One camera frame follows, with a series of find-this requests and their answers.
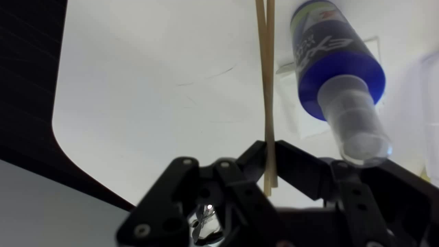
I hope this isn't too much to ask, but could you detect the clear plastic container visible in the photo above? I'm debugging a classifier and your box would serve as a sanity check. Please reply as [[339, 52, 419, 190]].
[[420, 51, 439, 187]]

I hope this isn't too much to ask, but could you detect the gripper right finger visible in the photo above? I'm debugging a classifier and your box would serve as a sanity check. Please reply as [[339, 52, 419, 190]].
[[274, 140, 439, 247]]

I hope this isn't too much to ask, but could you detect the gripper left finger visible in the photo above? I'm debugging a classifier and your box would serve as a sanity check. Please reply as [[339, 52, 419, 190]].
[[116, 140, 287, 247]]

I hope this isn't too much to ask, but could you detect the wooden chopstick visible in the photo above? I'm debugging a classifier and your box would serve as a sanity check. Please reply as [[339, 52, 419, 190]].
[[266, 0, 278, 188], [255, 0, 272, 197]]

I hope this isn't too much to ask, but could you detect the white paper sheet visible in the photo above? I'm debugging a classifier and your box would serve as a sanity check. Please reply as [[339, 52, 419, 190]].
[[274, 36, 387, 140]]

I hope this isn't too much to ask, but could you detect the blue spray bottle clear cap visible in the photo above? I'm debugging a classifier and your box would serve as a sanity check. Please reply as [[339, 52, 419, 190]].
[[290, 0, 393, 168]]

